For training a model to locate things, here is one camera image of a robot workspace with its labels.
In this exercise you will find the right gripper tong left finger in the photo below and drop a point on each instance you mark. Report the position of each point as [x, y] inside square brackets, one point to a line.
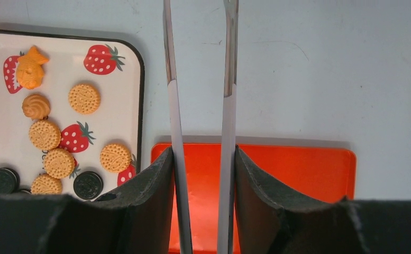
[185, 240]

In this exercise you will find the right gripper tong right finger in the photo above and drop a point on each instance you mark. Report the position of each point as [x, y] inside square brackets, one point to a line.
[228, 143]

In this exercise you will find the black sandwich cookie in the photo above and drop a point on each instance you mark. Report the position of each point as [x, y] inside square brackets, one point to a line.
[88, 185]
[9, 180]
[23, 191]

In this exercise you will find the strawberry print serving tray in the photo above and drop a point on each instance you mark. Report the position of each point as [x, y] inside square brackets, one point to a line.
[114, 67]

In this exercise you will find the round tan biscuit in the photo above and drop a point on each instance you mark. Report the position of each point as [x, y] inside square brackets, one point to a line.
[44, 135]
[84, 98]
[59, 163]
[115, 157]
[45, 184]

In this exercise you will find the swirl tan cookie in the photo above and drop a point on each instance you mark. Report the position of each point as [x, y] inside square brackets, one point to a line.
[36, 107]

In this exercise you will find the orange fish shaped cookie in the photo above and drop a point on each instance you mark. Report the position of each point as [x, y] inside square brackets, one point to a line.
[30, 73]

